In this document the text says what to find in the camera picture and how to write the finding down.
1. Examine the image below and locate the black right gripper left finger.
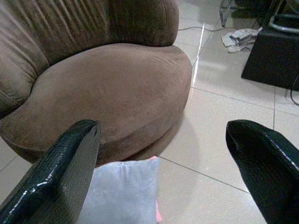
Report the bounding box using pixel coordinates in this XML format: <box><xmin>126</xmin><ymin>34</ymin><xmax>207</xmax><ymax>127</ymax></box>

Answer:
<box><xmin>0</xmin><ymin>119</ymin><xmax>102</xmax><ymax>224</ymax></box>

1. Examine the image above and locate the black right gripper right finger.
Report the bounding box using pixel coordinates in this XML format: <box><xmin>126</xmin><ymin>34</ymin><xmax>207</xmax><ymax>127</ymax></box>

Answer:
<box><xmin>225</xmin><ymin>119</ymin><xmax>299</xmax><ymax>224</ymax></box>

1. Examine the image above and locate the light grey pillow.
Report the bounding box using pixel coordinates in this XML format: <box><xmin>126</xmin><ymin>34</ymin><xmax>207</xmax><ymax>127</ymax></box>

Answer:
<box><xmin>77</xmin><ymin>155</ymin><xmax>163</xmax><ymax>224</ymax></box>

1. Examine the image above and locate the brown round sofa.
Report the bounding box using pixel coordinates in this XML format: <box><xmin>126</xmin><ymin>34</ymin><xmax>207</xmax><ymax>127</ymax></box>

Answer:
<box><xmin>0</xmin><ymin>0</ymin><xmax>193</xmax><ymax>165</ymax></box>

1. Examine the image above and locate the black box platform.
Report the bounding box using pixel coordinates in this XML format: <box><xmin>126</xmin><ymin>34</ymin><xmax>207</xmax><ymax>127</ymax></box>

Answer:
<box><xmin>241</xmin><ymin>27</ymin><xmax>299</xmax><ymax>91</ymax></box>

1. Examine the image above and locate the white crumpled cloth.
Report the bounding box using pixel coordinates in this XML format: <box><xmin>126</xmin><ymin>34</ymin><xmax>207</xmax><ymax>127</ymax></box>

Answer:
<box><xmin>221</xmin><ymin>27</ymin><xmax>263</xmax><ymax>54</ymax></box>

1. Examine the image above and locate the silver metal tube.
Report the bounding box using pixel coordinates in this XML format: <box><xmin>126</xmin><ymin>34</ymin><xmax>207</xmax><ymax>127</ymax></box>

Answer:
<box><xmin>269</xmin><ymin>13</ymin><xmax>299</xmax><ymax>35</ymax></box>

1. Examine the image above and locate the thin black floor cable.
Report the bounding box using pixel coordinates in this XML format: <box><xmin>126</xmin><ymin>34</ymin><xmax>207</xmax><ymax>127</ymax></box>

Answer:
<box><xmin>289</xmin><ymin>74</ymin><xmax>299</xmax><ymax>105</ymax></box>

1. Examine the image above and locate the white floor cable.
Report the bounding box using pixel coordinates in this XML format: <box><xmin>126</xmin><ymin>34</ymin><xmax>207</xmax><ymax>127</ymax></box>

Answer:
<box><xmin>178</xmin><ymin>25</ymin><xmax>221</xmax><ymax>32</ymax></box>

